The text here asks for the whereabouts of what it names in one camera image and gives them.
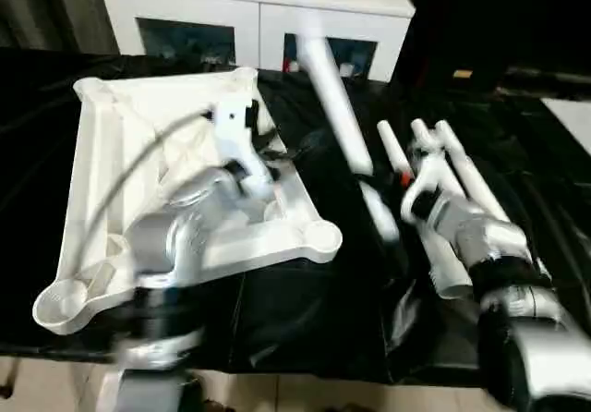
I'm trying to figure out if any grey curtain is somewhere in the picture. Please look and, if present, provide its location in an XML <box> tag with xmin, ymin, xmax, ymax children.
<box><xmin>0</xmin><ymin>0</ymin><xmax>119</xmax><ymax>53</ymax></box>

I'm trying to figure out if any white plastic table top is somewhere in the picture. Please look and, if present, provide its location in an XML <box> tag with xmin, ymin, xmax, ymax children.
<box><xmin>31</xmin><ymin>66</ymin><xmax>344</xmax><ymax>336</ymax></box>

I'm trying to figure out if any black mat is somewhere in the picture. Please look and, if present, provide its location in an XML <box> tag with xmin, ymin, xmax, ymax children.
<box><xmin>0</xmin><ymin>46</ymin><xmax>591</xmax><ymax>388</ymax></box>

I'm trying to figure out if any white board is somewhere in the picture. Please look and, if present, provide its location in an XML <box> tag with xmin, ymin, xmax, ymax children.
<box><xmin>539</xmin><ymin>97</ymin><xmax>591</xmax><ymax>143</ymax></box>

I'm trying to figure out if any black bar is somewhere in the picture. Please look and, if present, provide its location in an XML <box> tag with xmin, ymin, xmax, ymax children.
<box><xmin>505</xmin><ymin>67</ymin><xmax>591</xmax><ymax>85</ymax></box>

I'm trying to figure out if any white plastic table leg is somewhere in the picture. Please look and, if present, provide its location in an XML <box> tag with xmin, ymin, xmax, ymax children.
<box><xmin>295</xmin><ymin>7</ymin><xmax>401</xmax><ymax>247</ymax></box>
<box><xmin>376</xmin><ymin>119</ymin><xmax>475</xmax><ymax>300</ymax></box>
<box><xmin>410</xmin><ymin>118</ymin><xmax>467</xmax><ymax>191</ymax></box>
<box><xmin>436</xmin><ymin>119</ymin><xmax>512</xmax><ymax>224</ymax></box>

